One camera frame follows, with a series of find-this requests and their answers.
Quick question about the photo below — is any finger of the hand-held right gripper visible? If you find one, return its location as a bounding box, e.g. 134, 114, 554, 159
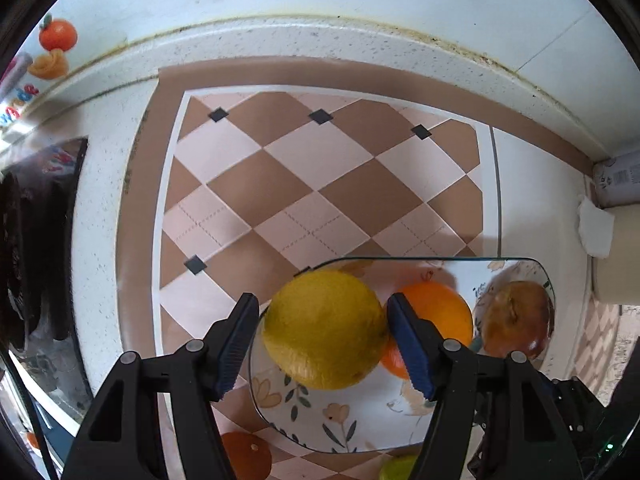
467, 395, 503, 480

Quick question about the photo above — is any colourful letters wall sticker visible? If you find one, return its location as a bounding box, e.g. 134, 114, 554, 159
0, 52, 41, 131

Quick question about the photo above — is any brown checkered table mat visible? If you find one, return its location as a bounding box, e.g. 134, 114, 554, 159
116, 56, 623, 480

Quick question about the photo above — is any green apple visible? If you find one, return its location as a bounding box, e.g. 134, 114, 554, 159
377, 455, 418, 480

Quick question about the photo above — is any small orange tangerine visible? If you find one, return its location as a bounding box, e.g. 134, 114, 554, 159
220, 431, 273, 480

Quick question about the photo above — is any white folded cloth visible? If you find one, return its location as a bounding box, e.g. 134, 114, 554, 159
577, 194, 616, 260

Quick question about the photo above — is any peeled orange wall sticker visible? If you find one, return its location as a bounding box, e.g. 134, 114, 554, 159
27, 50, 70, 80

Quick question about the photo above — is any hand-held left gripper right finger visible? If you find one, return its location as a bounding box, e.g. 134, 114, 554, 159
386, 292, 586, 480

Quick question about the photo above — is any cream utensil holder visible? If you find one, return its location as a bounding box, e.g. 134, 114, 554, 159
590, 205, 640, 306

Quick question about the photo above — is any orange fruit wall sticker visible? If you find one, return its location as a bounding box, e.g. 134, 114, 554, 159
37, 14, 79, 52

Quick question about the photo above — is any yellow citrus fruit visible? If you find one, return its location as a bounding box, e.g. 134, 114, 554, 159
262, 269, 390, 392

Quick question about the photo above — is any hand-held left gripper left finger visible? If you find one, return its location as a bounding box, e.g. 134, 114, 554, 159
61, 291, 261, 480

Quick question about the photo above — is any orange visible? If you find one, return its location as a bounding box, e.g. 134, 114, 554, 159
381, 281, 474, 380

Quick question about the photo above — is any black glass gas stove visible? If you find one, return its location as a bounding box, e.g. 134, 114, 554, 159
0, 135, 93, 480

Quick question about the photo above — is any floral ceramic plate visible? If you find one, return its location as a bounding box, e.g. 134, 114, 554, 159
248, 256, 558, 455

